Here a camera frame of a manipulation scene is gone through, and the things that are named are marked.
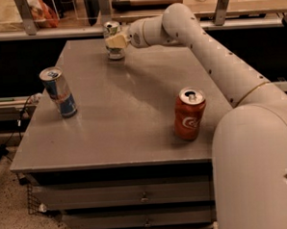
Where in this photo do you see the orange snack bag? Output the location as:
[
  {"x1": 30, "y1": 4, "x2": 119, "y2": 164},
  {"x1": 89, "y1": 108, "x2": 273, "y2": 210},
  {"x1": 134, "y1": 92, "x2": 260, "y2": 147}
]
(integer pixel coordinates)
[{"x1": 27, "y1": 0, "x2": 59, "y2": 28}]

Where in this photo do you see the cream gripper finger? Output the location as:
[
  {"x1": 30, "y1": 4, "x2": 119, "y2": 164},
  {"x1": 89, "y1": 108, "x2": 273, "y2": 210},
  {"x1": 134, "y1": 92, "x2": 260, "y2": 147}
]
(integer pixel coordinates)
[{"x1": 105, "y1": 33, "x2": 130, "y2": 49}]

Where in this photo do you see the white green 7up can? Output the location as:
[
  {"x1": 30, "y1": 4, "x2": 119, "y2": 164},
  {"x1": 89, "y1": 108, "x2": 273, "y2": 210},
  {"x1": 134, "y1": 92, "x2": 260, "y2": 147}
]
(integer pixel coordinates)
[{"x1": 103, "y1": 20, "x2": 125, "y2": 61}]

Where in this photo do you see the orange soda can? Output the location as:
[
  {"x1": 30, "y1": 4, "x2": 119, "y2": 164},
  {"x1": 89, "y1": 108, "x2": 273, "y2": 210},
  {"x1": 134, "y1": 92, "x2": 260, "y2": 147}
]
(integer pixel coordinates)
[{"x1": 173, "y1": 87, "x2": 207, "y2": 141}]

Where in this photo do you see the black cable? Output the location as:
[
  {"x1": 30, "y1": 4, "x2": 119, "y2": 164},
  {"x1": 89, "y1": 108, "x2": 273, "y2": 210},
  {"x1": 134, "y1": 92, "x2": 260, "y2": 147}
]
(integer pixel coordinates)
[{"x1": 0, "y1": 94, "x2": 39, "y2": 176}]

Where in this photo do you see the metal shelf rack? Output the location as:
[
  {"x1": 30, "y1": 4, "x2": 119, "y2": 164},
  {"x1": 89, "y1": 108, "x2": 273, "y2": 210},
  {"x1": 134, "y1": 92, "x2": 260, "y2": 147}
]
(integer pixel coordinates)
[{"x1": 0, "y1": 0, "x2": 287, "y2": 41}]

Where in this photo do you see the blue silver energy drink can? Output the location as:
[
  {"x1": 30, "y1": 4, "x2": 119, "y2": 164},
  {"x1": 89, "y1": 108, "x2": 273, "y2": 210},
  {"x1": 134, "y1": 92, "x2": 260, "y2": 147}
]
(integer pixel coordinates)
[{"x1": 39, "y1": 66, "x2": 77, "y2": 117}]

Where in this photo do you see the grey metal drawer cabinet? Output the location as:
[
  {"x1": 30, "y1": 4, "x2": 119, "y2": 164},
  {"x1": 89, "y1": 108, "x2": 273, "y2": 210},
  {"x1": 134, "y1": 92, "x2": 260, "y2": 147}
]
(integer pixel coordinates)
[{"x1": 12, "y1": 38, "x2": 230, "y2": 229}]

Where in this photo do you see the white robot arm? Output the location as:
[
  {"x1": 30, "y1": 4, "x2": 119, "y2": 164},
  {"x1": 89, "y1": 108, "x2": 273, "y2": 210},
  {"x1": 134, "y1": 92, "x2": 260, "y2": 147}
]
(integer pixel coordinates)
[{"x1": 106, "y1": 4, "x2": 287, "y2": 229}]

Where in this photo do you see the black flat box on shelf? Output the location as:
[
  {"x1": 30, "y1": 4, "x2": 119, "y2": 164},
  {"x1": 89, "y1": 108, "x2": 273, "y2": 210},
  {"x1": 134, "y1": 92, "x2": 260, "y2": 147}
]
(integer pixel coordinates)
[{"x1": 111, "y1": 0, "x2": 184, "y2": 13}]

